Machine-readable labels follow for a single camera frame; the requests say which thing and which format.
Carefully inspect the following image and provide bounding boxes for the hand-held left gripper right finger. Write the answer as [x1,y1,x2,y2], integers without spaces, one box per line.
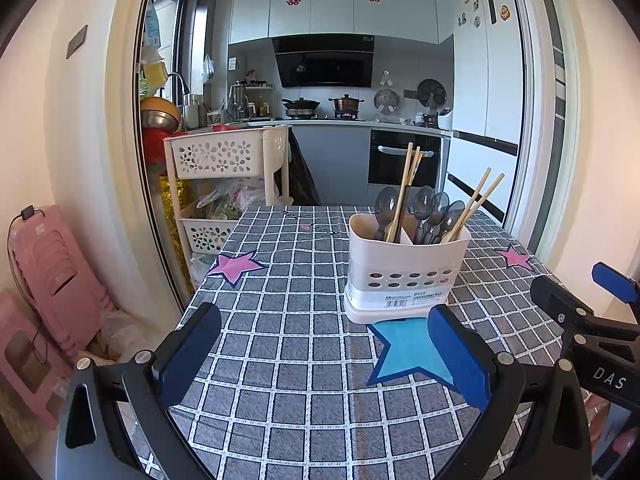
[427,303,593,480]

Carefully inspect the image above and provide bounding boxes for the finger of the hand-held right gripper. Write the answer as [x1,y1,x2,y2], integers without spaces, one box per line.
[529,275,640,342]
[591,261,640,307]

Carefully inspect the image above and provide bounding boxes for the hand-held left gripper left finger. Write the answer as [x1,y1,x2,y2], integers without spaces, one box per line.
[56,301,222,480]

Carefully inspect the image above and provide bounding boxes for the white plastic utensil holder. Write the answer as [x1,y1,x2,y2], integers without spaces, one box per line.
[343,212,472,325]

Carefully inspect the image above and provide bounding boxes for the grey translucent plastic spoon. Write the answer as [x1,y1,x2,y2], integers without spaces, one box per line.
[429,192,450,243]
[440,200,467,243]
[374,187,401,241]
[412,186,436,245]

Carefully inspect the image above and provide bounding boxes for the person's right hand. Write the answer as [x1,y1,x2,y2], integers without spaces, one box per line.
[582,392,640,461]

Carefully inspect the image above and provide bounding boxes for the grey checkered tablecloth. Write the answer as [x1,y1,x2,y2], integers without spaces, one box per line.
[127,204,616,480]

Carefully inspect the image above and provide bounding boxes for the clear plastic grocery bag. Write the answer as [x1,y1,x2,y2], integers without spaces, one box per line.
[197,180,266,221]

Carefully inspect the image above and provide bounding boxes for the gold foil bag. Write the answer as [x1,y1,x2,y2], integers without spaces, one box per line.
[159,172,188,281]

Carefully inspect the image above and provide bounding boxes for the pink plastic stool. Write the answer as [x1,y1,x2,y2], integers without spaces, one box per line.
[10,204,118,358]
[0,290,76,431]

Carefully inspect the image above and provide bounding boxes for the white sliding door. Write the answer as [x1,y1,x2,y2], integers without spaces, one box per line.
[505,0,581,261]

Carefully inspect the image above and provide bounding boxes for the white perforated storage cart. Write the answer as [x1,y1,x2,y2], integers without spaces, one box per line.
[164,125,293,271]

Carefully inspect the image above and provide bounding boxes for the black built-in oven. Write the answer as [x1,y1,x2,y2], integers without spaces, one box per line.
[368,129,443,191]

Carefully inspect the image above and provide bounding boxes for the black garbage bag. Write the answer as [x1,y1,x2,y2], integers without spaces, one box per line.
[287,130,322,206]

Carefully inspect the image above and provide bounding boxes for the grey kitchen counter cabinet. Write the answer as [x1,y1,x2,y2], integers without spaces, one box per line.
[290,120,373,206]

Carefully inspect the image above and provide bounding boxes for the steel mixing bowl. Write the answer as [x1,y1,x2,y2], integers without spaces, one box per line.
[141,110,182,132]

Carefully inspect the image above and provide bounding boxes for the white refrigerator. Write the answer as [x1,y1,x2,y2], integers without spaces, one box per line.
[445,0,526,223]

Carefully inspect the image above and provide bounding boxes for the round black hanging pan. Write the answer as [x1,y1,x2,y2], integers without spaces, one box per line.
[417,78,447,108]

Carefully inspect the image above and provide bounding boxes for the orange bowl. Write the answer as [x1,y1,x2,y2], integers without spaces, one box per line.
[140,97,180,116]

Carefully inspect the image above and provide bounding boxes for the glass pitcher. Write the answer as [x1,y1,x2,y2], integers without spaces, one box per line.
[229,82,251,120]

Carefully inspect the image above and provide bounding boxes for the round metal steamer rack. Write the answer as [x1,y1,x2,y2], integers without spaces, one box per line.
[373,89,399,113]

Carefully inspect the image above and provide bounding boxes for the black wok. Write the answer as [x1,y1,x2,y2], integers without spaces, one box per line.
[281,97,322,118]

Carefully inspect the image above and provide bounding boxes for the steel cooking pot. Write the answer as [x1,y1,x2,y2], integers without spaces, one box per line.
[328,94,365,116]

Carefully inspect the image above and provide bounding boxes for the steel kitchen faucet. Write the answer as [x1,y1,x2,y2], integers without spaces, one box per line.
[165,73,191,106]

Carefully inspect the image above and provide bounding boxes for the yellow cloth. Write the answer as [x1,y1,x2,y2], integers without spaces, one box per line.
[144,60,168,88]

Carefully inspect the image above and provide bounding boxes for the black range hood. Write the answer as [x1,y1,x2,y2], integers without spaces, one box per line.
[271,35,376,89]

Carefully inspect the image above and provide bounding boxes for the white upper kitchen cabinets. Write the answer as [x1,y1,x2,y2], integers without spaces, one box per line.
[229,0,456,46]

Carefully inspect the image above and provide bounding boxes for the black cable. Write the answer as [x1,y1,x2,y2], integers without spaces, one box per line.
[7,205,51,366]

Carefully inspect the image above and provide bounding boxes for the grey wall switch plate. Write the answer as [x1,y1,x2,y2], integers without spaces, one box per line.
[66,25,89,59]

